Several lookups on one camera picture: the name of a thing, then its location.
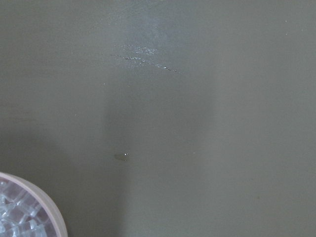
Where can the pink bowl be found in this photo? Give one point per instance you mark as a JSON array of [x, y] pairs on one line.
[[44, 199]]

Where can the pile of clear ice cubes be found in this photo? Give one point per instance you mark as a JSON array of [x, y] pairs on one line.
[[21, 215]]

